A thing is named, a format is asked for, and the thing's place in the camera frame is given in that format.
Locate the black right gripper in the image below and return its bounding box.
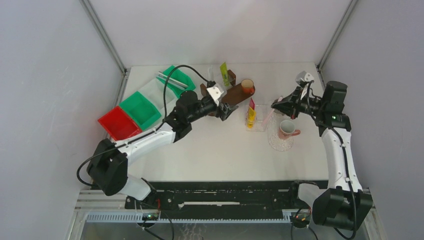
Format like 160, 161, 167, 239
272, 86, 327, 119

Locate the yellow toothpaste tube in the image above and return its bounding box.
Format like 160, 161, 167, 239
246, 106, 256, 129

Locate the pink toothpaste tube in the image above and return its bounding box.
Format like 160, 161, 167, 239
249, 98, 256, 110

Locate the pink toothbrush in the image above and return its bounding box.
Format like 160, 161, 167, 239
261, 96, 283, 129

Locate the pink printed white mug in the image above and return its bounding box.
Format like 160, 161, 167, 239
277, 119, 301, 140

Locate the brown ceramic cup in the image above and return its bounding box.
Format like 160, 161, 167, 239
240, 79, 255, 95

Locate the green toothpaste tube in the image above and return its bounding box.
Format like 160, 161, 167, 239
219, 62, 230, 87

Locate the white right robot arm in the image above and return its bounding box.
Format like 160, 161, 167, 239
270, 81, 373, 232

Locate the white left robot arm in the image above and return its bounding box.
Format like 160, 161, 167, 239
86, 87, 238, 209

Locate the brown oval wooden tray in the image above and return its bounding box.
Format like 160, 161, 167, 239
206, 81, 253, 117

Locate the green toothbrush bin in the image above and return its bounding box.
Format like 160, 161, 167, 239
156, 65, 196, 98

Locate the white toothpaste bin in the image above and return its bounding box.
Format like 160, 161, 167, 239
138, 78, 178, 116

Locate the clear rectangular acrylic plate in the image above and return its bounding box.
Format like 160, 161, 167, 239
245, 104, 268, 132

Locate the clear oval acrylic plate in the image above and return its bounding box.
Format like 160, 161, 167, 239
266, 112, 294, 152

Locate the green bin with rack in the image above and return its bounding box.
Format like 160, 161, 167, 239
119, 91, 162, 131

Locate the red cup bin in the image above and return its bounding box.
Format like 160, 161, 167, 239
97, 106, 142, 141

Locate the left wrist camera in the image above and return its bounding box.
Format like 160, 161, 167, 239
206, 83, 226, 106

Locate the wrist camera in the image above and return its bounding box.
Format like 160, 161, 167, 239
206, 83, 226, 106
295, 71, 315, 88

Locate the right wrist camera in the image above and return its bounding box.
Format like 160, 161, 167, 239
295, 71, 315, 88

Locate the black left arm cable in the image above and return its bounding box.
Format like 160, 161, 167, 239
76, 64, 215, 188

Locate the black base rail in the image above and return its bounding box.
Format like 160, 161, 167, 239
123, 180, 309, 221

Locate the aluminium frame post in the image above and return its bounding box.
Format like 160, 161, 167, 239
80, 0, 128, 75

